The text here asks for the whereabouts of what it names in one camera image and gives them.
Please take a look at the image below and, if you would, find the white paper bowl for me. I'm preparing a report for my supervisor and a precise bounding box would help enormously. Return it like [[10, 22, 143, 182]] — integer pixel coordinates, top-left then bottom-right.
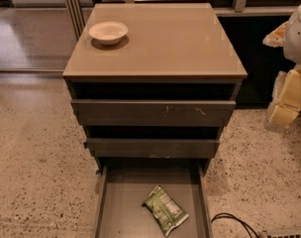
[[89, 21, 128, 46]]

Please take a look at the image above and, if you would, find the black cable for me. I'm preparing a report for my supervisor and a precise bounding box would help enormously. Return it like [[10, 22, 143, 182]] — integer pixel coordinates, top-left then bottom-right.
[[210, 212, 260, 238]]

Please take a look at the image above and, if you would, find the grey drawer cabinet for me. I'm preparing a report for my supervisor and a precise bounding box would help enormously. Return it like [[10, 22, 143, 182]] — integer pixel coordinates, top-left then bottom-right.
[[62, 2, 249, 238]]

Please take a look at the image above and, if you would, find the top grey drawer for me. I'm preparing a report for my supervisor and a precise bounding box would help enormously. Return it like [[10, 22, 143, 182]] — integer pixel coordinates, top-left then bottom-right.
[[71, 99, 236, 127]]

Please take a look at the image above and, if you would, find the green jalapeno chip bag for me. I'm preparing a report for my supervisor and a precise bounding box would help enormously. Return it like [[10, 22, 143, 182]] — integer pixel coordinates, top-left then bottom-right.
[[143, 185, 189, 237]]

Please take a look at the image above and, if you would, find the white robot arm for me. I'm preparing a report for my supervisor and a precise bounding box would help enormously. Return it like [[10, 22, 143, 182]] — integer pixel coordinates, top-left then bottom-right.
[[262, 4, 301, 132]]

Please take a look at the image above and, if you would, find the middle grey drawer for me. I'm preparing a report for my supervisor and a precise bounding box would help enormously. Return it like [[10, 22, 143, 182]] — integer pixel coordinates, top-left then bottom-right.
[[86, 138, 220, 159]]

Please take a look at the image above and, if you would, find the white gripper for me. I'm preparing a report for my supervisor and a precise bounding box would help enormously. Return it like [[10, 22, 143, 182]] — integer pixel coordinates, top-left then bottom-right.
[[264, 63, 301, 132]]

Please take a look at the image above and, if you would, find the white floor vent grille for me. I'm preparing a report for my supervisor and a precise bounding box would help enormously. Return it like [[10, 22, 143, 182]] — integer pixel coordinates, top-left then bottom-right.
[[258, 229, 301, 238]]

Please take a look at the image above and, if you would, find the bottom grey open drawer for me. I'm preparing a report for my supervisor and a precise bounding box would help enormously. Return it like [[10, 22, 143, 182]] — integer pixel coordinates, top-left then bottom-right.
[[93, 159, 213, 238]]

